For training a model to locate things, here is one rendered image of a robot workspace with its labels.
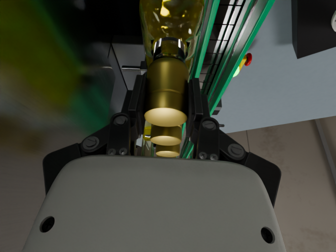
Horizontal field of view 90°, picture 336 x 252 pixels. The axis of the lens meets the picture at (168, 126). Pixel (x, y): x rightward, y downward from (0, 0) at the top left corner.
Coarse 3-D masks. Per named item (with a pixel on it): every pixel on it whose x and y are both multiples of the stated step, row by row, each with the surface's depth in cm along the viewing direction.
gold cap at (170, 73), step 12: (156, 60) 13; (168, 60) 13; (156, 72) 13; (168, 72) 12; (180, 72) 13; (156, 84) 12; (168, 84) 12; (180, 84) 12; (156, 96) 12; (168, 96) 12; (180, 96) 12; (144, 108) 12; (156, 108) 11; (168, 108) 11; (180, 108) 12; (156, 120) 13; (168, 120) 13; (180, 120) 13
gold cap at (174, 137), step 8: (152, 128) 17; (160, 128) 17; (168, 128) 17; (176, 128) 17; (152, 136) 17; (160, 136) 17; (168, 136) 16; (176, 136) 17; (160, 144) 19; (168, 144) 19
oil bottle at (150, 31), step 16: (144, 0) 14; (160, 0) 14; (176, 0) 14; (192, 0) 14; (144, 16) 14; (160, 16) 13; (176, 16) 13; (192, 16) 14; (144, 32) 14; (160, 32) 14; (176, 32) 14; (192, 32) 14; (144, 48) 17; (192, 48) 16
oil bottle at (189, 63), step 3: (147, 57) 19; (192, 57) 19; (147, 60) 19; (150, 60) 19; (189, 60) 19; (192, 60) 19; (147, 63) 19; (186, 63) 19; (189, 63) 19; (192, 63) 20; (147, 66) 19; (189, 66) 19; (189, 69) 19; (189, 72) 20; (189, 75) 20; (189, 78) 21
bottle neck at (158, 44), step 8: (160, 40) 14; (168, 40) 14; (176, 40) 14; (160, 48) 14; (168, 48) 13; (176, 48) 14; (184, 48) 15; (160, 56) 13; (168, 56) 13; (176, 56) 13; (184, 56) 14
